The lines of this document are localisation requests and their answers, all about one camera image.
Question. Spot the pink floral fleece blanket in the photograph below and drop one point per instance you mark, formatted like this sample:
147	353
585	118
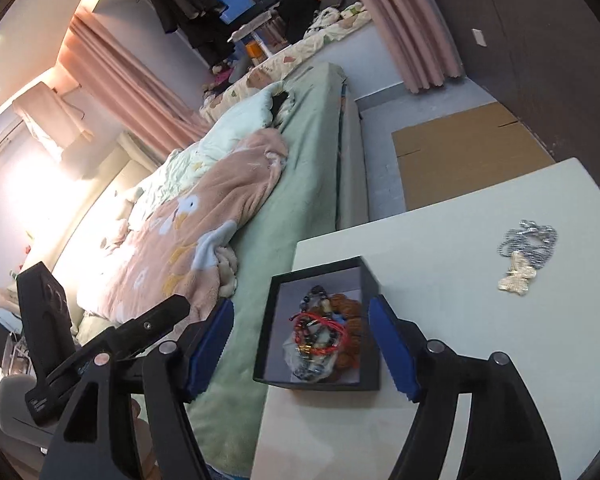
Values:
205	220

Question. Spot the beige padded headboard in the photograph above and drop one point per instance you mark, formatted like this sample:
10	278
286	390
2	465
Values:
130	145

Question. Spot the dark brown wardrobe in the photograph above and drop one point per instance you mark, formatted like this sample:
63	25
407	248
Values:
555	60

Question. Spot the pink curtain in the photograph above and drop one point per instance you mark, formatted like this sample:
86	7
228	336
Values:
130	85
405	25

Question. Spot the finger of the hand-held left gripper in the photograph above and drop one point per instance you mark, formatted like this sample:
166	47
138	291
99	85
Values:
150	322

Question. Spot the white drying rack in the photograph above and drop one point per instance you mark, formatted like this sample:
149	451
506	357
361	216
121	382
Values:
252	25

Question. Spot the brown cardboard sheet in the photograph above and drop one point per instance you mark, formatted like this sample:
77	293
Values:
460	160

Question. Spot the clear plastic bag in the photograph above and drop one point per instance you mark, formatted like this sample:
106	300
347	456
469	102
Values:
302	366

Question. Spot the bed with green sheet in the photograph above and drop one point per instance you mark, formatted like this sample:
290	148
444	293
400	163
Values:
300	160

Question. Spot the grey chair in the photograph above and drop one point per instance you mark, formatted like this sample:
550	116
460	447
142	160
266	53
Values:
15	410

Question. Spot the printed window seat cushion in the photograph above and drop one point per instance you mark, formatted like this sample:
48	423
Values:
280	60

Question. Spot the white wall switch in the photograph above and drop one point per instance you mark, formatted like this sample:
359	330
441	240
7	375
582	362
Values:
478	37

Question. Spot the beige hanging cloth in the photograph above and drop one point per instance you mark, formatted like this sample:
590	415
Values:
50	110

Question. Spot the pale green floral duvet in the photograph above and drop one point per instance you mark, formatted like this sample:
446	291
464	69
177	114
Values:
240	115

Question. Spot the black hanging clothes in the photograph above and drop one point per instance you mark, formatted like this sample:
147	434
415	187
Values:
190	5

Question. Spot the black jewelry box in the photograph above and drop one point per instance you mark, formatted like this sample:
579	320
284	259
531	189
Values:
370	280

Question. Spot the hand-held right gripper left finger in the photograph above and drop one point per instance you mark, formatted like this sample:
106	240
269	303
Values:
210	350

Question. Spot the plush toys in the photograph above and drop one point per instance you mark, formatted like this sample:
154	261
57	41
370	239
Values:
225	75

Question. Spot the white air conditioner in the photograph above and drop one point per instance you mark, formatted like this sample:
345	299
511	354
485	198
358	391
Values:
5	130

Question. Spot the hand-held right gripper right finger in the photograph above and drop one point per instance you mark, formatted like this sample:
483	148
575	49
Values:
390	350

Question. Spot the black bag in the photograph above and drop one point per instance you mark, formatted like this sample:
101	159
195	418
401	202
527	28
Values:
300	15

